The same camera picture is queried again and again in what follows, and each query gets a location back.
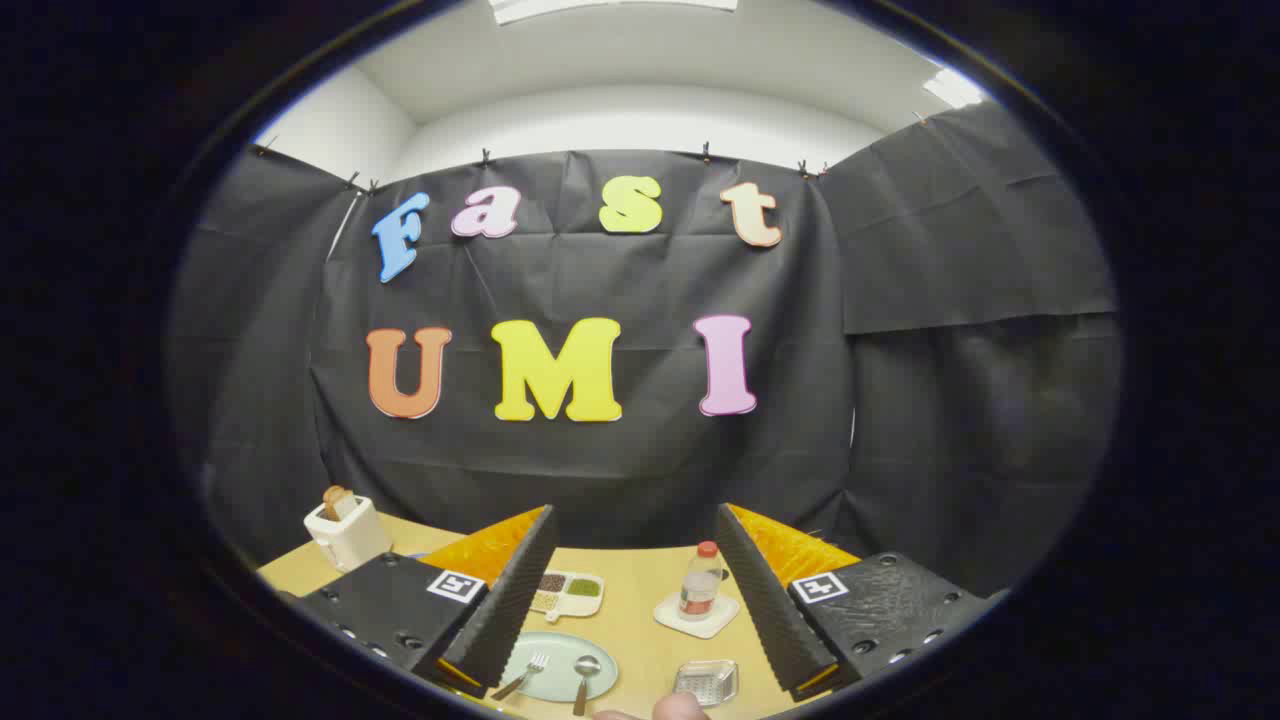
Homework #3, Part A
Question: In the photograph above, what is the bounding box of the clear bottle with red cap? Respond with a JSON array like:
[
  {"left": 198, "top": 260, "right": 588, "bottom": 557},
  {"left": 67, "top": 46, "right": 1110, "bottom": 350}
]
[{"left": 679, "top": 541, "right": 723, "bottom": 621}]

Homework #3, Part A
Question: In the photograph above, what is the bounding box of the wooden handled fork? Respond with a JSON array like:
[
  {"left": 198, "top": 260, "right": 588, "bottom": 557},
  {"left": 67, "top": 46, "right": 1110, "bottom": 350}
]
[{"left": 490, "top": 653, "right": 550, "bottom": 702}]

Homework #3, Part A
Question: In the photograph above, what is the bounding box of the white square coaster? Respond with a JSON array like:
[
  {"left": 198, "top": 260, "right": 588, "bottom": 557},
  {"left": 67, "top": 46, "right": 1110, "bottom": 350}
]
[{"left": 654, "top": 590, "right": 742, "bottom": 640}]

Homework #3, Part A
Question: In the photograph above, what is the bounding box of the ceiling light panel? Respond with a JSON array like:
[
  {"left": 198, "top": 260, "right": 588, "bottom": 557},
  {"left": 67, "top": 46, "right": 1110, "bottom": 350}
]
[
  {"left": 922, "top": 68, "right": 987, "bottom": 109},
  {"left": 488, "top": 0, "right": 739, "bottom": 26}
]

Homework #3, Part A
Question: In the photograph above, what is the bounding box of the wooden handled spoon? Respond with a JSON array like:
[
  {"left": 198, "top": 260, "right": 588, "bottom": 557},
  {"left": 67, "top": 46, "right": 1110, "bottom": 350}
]
[{"left": 572, "top": 655, "right": 603, "bottom": 717}]

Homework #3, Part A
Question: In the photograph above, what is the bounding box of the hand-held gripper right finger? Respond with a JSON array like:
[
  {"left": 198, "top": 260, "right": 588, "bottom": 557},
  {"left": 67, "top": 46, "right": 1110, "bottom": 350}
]
[{"left": 716, "top": 503, "right": 989, "bottom": 702}]

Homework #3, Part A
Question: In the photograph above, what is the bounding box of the metal perforated basket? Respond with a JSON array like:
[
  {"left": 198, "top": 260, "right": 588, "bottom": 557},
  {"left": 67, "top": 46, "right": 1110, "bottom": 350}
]
[{"left": 672, "top": 659, "right": 740, "bottom": 708}]

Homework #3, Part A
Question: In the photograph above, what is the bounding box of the light green plate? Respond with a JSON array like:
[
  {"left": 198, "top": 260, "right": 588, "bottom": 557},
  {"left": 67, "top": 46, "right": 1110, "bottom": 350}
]
[{"left": 498, "top": 631, "right": 619, "bottom": 704}]

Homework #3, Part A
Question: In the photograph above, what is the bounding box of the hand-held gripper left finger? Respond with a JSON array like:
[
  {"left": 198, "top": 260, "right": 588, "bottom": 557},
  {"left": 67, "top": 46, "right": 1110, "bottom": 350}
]
[{"left": 296, "top": 505, "right": 558, "bottom": 699}]

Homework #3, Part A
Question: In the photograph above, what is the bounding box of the white divided snack tray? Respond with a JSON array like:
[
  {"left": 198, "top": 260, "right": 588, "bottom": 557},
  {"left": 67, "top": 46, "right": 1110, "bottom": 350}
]
[{"left": 530, "top": 570, "right": 606, "bottom": 623}]

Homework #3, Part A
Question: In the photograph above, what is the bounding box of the white toaster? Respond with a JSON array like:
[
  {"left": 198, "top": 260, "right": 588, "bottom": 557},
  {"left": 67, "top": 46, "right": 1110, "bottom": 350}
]
[{"left": 304, "top": 495, "right": 393, "bottom": 573}]

